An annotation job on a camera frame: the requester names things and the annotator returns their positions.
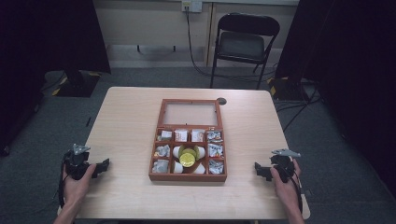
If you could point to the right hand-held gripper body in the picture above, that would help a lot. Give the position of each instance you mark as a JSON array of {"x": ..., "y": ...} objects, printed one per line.
[{"x": 284, "y": 165}]

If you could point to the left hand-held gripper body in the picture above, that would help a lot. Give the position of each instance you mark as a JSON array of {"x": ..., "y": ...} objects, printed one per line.
[{"x": 76, "y": 163}]

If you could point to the person's right hand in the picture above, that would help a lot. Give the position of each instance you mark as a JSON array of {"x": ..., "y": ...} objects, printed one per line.
[{"x": 285, "y": 191}]

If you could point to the person's left hand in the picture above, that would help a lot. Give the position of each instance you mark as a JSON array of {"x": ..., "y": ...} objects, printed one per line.
[{"x": 74, "y": 189}]

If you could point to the white and blue packet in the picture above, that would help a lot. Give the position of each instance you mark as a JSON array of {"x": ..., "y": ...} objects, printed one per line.
[
  {"x": 216, "y": 167},
  {"x": 214, "y": 136},
  {"x": 215, "y": 150}
]

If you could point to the crumpled silver packet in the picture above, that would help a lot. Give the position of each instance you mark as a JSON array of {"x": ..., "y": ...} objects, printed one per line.
[
  {"x": 162, "y": 151},
  {"x": 160, "y": 166}
]

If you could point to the white creamer cup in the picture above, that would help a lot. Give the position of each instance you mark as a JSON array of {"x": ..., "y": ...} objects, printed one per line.
[
  {"x": 201, "y": 152},
  {"x": 176, "y": 151},
  {"x": 177, "y": 168},
  {"x": 199, "y": 169}
]

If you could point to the silver and white packet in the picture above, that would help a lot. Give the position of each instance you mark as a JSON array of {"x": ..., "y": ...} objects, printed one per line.
[{"x": 165, "y": 135}]

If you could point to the white packet with red print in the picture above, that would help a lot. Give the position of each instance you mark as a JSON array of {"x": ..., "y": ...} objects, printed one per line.
[{"x": 197, "y": 135}]

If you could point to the green lidded cup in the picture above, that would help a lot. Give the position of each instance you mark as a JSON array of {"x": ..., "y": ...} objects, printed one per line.
[{"x": 190, "y": 151}]

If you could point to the yellow lidded cup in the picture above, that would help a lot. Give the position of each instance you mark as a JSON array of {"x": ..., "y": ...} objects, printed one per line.
[{"x": 187, "y": 160}]

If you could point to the black stand base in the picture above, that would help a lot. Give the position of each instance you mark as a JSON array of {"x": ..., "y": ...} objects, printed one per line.
[
  {"x": 285, "y": 88},
  {"x": 77, "y": 84}
]

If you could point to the white packet with orange print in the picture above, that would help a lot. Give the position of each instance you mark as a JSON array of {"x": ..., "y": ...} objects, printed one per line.
[{"x": 181, "y": 135}]

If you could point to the wooden compartment box with lid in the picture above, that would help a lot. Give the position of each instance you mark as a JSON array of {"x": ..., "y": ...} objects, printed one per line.
[{"x": 188, "y": 116}]

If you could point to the dark curtain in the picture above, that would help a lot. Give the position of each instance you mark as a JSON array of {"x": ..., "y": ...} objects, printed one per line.
[
  {"x": 351, "y": 62},
  {"x": 40, "y": 46}
]

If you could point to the black folding chair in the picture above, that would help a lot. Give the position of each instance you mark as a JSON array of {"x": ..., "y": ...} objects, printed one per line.
[{"x": 243, "y": 46}]

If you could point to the white wall conduit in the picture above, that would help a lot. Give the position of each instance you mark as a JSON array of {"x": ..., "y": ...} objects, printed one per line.
[{"x": 210, "y": 34}]

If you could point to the white wall outlet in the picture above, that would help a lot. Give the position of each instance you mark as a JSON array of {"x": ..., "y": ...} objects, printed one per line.
[{"x": 192, "y": 5}]

